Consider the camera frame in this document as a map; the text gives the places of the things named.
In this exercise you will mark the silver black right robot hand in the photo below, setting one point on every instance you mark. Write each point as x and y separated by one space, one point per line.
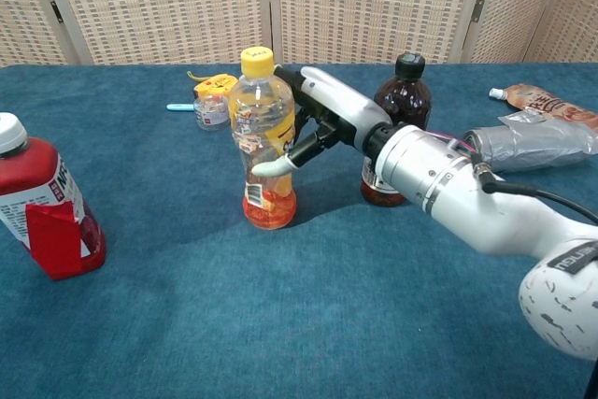
345 104

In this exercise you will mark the dark tea bottle black cap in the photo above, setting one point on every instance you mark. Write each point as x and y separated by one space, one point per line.
406 100

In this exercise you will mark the clear bottle yellow cap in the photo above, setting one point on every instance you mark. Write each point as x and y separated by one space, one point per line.
261 104

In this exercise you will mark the red juice bottle white cap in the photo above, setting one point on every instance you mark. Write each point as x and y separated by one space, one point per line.
51 240

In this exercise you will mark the yellow tape measure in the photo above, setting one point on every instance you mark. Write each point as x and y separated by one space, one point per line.
212 85

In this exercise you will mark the small clear plastic jar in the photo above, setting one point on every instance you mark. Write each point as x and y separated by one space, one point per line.
210 114

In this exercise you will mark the light blue toothbrush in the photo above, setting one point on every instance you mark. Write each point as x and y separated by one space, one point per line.
180 107

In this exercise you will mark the orange spout pouch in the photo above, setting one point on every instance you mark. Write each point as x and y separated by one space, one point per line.
551 104

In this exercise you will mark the blue velvet tablecloth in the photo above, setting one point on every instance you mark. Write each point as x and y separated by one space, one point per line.
233 315

